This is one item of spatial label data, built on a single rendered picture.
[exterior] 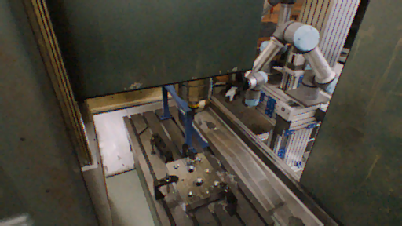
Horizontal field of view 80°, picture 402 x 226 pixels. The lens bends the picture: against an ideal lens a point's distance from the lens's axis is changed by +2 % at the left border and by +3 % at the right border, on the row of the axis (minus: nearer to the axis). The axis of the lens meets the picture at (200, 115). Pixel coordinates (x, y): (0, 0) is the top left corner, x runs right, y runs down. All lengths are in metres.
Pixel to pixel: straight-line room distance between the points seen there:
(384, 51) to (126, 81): 0.95
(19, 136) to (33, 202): 0.18
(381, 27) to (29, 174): 1.21
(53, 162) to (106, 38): 0.34
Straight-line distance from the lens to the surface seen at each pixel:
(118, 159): 1.91
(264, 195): 1.63
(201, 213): 1.27
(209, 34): 0.82
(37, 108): 0.55
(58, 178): 0.66
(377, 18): 1.19
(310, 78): 1.74
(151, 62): 0.78
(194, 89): 0.94
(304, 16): 2.02
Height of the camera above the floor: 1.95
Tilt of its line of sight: 33 degrees down
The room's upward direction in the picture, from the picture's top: 2 degrees clockwise
